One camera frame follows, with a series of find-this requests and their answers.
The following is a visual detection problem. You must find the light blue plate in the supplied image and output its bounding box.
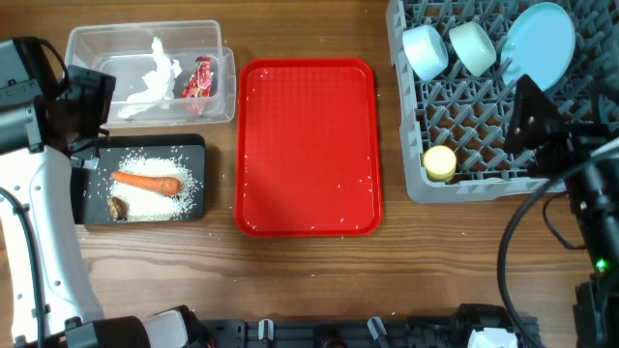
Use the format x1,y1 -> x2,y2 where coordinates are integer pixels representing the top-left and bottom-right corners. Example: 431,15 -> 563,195
500,2 -> 575,91

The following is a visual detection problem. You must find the brown food scrap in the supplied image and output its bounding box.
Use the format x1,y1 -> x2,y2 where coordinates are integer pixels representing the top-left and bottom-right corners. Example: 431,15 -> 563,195
107,196 -> 128,220

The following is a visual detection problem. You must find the yellow cup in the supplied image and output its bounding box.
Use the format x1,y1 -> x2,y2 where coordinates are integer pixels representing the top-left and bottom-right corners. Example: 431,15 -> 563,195
422,145 -> 457,183

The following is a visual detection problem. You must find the green bowl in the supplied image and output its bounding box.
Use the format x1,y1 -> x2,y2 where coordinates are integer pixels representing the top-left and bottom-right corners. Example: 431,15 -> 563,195
448,21 -> 497,77

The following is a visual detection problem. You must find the orange carrot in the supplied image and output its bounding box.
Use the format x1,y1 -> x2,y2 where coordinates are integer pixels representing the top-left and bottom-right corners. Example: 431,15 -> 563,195
111,172 -> 183,196

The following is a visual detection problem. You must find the white rice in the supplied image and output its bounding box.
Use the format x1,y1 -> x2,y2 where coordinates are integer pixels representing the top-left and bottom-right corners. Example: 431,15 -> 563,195
84,144 -> 204,222

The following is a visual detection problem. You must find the blue bowl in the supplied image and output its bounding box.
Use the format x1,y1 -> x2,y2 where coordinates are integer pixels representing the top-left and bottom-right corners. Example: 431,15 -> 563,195
402,25 -> 449,81

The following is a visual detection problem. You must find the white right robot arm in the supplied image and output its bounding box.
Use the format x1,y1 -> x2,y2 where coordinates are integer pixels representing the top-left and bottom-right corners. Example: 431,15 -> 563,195
496,74 -> 618,347

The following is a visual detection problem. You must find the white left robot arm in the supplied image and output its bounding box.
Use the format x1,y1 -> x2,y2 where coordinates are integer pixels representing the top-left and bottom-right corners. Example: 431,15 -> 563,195
1,37 -> 217,347

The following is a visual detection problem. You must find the grey dishwasher rack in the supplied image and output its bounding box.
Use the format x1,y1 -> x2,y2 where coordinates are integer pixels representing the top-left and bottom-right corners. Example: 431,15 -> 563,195
386,0 -> 618,203

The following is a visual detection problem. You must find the black waste tray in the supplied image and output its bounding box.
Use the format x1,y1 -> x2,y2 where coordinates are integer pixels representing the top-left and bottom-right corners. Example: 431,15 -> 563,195
71,133 -> 208,227

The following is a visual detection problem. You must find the clear plastic waste bin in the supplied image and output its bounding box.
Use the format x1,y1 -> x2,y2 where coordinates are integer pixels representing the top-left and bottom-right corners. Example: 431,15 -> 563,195
65,20 -> 236,129

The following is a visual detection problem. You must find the white crumpled tissue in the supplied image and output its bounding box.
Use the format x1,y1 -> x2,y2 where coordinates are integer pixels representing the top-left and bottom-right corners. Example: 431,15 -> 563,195
118,37 -> 182,119

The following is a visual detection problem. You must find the red snack wrapper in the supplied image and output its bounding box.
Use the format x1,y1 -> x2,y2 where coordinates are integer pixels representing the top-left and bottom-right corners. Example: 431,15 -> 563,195
181,56 -> 214,99

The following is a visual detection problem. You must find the red serving tray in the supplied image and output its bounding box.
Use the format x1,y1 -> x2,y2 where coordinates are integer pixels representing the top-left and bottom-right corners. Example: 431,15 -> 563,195
235,58 -> 382,238

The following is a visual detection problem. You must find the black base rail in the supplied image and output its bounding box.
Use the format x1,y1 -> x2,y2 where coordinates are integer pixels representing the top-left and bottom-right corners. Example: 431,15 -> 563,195
192,316 -> 542,348

